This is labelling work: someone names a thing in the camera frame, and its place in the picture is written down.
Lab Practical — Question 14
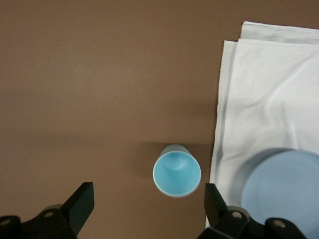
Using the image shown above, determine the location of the blue plate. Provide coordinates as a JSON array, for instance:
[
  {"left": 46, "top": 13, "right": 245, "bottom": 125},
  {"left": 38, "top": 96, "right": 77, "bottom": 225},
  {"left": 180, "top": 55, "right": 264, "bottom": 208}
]
[{"left": 241, "top": 147, "right": 319, "bottom": 239}]

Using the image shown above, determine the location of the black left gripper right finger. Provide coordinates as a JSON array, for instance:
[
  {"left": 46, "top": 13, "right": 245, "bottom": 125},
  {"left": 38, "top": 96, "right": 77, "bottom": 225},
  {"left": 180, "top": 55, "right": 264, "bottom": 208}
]
[{"left": 199, "top": 183, "right": 306, "bottom": 239}]

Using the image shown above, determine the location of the blue cup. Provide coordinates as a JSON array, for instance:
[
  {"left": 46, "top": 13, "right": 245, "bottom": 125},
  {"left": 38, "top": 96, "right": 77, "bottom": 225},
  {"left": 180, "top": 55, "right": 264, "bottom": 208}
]
[{"left": 152, "top": 143, "right": 201, "bottom": 199}]

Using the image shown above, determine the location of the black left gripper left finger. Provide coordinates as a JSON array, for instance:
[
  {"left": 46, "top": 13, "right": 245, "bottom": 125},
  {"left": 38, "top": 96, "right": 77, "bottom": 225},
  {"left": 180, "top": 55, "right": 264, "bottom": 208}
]
[{"left": 0, "top": 182, "right": 95, "bottom": 239}]

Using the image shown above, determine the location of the white cloth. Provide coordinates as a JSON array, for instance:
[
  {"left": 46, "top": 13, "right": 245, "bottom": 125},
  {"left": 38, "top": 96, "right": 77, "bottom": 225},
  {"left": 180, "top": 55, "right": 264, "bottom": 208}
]
[{"left": 204, "top": 21, "right": 319, "bottom": 229}]

